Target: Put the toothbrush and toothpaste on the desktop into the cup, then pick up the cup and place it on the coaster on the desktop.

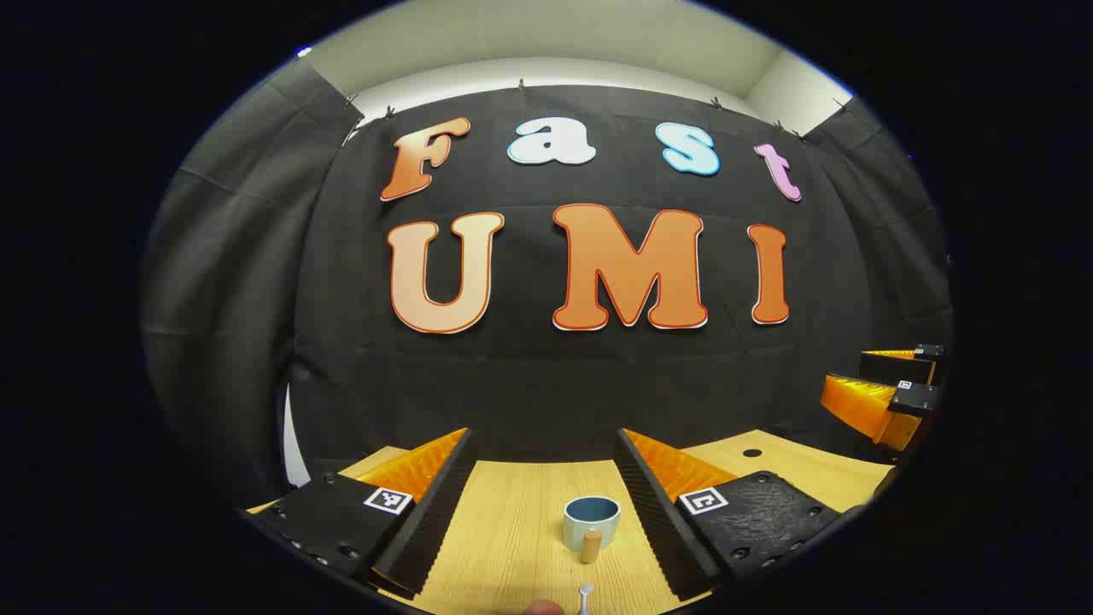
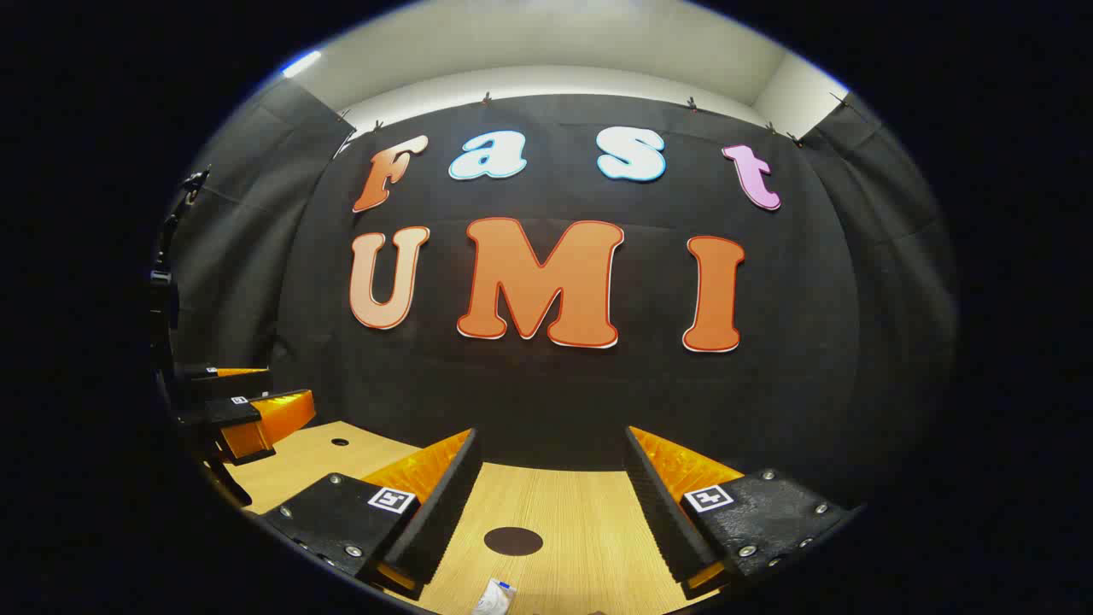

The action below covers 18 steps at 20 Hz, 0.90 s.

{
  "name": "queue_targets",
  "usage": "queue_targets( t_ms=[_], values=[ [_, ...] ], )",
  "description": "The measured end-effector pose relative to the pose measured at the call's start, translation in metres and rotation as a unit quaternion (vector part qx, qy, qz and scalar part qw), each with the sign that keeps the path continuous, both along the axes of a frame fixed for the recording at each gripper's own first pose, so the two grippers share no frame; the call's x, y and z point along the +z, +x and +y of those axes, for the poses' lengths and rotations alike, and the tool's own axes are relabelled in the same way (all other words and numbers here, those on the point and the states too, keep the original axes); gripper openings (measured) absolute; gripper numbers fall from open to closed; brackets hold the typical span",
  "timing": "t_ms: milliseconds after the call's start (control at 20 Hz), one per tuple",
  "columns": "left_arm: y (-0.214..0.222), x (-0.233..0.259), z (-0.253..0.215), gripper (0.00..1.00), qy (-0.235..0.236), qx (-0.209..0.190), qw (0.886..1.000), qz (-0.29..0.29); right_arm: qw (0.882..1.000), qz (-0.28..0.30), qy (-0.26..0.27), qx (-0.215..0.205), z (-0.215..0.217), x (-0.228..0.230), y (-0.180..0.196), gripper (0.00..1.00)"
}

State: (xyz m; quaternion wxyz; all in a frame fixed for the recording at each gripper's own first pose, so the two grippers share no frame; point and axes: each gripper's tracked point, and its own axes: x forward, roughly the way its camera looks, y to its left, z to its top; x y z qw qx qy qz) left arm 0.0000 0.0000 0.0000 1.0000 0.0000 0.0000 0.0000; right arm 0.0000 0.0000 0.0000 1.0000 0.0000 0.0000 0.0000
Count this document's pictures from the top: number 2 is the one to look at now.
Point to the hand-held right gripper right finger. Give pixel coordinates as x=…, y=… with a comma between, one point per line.
x=657, y=504

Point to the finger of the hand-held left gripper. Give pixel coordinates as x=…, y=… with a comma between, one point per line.
x=213, y=384
x=265, y=423

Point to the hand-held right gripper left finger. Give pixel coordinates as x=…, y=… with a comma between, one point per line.
x=444, y=504

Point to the dark brown round coaster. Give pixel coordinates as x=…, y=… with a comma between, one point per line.
x=513, y=541

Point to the white toothpaste tube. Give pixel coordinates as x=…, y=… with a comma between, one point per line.
x=493, y=598

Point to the wooden desktop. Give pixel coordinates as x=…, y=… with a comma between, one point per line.
x=564, y=504

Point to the black backdrop cloth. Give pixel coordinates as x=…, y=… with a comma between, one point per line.
x=529, y=401

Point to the white ceiling light strip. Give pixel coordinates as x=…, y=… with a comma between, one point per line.
x=301, y=63

